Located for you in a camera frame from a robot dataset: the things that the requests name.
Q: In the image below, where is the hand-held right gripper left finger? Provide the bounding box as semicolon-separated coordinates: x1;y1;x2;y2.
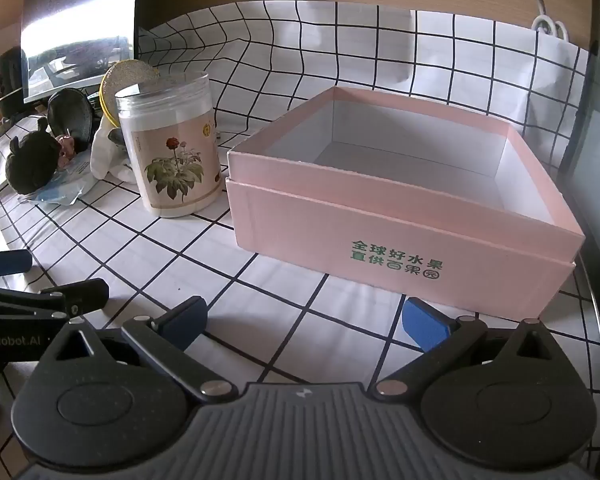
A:
40;296;238;403

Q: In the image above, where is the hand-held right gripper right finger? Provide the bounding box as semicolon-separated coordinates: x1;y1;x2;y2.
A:
372;297;566;403

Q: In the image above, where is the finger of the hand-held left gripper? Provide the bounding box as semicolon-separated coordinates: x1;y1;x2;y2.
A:
0;279;110;318
0;250;34;279

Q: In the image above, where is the pink cardboard box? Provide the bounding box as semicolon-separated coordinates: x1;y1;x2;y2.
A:
225;86;587;322

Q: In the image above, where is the white cloth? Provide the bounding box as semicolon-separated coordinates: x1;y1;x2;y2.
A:
90;125;144;184

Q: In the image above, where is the light blue plastic packet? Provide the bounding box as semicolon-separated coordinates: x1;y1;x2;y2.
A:
22;152;99;206

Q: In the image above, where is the white grid tablecloth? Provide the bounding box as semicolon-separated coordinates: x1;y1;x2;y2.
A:
0;1;600;480

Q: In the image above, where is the black haired doll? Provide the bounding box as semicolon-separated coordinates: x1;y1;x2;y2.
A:
5;119;77;196

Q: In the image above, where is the clear jar with flower label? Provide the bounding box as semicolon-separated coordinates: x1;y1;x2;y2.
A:
115;72;221;219

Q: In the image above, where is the black oval pouch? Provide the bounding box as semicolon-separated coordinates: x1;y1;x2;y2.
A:
46;88;99;153

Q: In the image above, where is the black computer monitor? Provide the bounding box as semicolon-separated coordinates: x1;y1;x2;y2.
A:
20;0;141;106

